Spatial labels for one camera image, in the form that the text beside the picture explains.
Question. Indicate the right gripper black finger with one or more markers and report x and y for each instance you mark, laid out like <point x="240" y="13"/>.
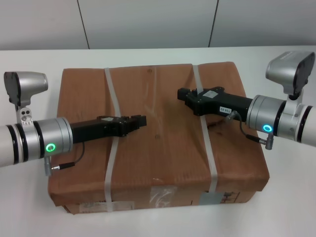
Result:
<point x="183" y="97"/>
<point x="184" y="91"/>

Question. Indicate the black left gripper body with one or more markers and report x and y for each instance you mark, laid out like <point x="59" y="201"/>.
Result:
<point x="98" y="128"/>

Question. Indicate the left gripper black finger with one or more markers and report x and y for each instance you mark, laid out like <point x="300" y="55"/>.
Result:
<point x="139" y="118"/>
<point x="138" y="125"/>

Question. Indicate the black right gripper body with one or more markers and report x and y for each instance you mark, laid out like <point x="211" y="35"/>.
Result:
<point x="222" y="105"/>

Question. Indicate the brown cardboard box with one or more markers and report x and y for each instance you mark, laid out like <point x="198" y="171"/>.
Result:
<point x="160" y="153"/>

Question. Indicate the long printed box label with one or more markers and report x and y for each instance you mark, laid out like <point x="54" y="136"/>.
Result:
<point x="108" y="206"/>

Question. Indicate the grey rectangular box label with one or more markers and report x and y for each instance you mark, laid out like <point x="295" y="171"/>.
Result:
<point x="209" y="198"/>

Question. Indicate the clear tape patch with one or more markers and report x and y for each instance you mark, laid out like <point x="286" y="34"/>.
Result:
<point x="163" y="195"/>

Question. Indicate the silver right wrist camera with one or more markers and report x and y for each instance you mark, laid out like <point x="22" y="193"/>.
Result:
<point x="286" y="66"/>

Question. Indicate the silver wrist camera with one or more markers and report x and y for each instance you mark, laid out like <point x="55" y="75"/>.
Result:
<point x="286" y="66"/>
<point x="27" y="82"/>

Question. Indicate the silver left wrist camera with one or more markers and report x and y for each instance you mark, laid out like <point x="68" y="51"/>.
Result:
<point x="27" y="82"/>

